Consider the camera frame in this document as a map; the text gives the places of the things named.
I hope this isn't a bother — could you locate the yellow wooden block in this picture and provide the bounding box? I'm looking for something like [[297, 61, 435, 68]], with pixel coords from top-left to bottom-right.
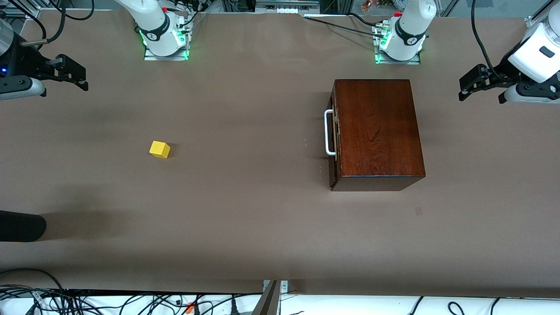
[[149, 140, 171, 159]]

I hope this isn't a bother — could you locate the wooden drawer with white handle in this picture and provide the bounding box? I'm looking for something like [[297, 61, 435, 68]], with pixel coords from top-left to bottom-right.
[[324, 81, 341, 174]]

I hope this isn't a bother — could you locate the dark wooden drawer cabinet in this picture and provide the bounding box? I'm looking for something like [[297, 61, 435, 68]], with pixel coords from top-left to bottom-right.
[[329, 79, 426, 192]]

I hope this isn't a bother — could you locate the black cylindrical object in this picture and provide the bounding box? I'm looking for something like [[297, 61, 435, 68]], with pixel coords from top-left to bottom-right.
[[0, 210, 47, 242]]

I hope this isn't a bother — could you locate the white power strip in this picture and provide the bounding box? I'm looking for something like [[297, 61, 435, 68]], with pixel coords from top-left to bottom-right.
[[255, 0, 320, 14]]

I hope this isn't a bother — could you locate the aluminium frame corner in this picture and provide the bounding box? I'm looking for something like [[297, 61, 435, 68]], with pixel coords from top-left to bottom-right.
[[525, 13, 550, 30]]

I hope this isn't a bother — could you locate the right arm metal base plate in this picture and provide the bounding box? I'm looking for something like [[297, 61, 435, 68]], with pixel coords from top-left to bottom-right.
[[143, 13, 190, 61]]

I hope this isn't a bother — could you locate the curved black table cable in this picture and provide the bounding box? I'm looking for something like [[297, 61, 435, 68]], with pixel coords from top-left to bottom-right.
[[348, 12, 383, 28]]

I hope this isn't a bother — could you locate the straight black table cable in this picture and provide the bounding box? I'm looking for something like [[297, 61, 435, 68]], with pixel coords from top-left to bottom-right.
[[304, 16, 385, 38]]

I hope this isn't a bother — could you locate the large looping black cable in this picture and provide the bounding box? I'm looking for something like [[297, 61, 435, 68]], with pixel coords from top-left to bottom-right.
[[0, 268, 66, 292]]

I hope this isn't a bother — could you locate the metal bracket with post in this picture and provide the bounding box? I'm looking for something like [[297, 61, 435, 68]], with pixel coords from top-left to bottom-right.
[[252, 280, 289, 315]]

